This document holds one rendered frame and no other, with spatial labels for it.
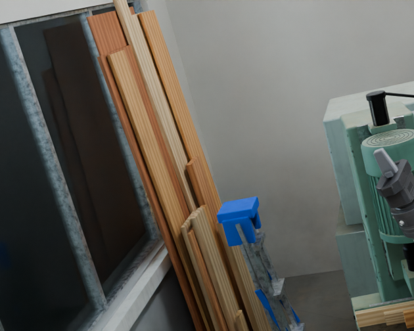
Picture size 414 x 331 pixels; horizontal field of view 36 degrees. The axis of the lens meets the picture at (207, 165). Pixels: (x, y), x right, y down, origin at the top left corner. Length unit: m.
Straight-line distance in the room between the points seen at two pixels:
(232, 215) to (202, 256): 0.57
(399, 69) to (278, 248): 1.50
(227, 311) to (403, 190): 2.06
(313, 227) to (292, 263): 0.33
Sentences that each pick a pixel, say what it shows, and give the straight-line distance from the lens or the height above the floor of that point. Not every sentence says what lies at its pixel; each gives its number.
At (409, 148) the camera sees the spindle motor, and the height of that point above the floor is 1.48.
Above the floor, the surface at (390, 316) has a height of 0.93.
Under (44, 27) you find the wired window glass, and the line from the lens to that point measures 3.02.
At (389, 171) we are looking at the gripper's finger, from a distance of 1.46.
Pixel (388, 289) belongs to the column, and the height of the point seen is 0.93.
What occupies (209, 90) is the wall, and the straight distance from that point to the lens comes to 4.42.
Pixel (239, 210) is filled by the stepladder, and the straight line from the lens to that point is 2.75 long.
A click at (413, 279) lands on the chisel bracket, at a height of 1.06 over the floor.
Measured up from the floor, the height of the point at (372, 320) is 0.92.
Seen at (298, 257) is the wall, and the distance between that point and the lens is 4.70.
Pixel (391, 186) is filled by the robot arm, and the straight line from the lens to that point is 1.41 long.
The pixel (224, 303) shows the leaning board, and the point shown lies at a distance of 3.36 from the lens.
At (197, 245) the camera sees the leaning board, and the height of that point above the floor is 0.90.
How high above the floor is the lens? 2.03
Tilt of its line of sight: 14 degrees down
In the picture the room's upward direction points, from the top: 16 degrees counter-clockwise
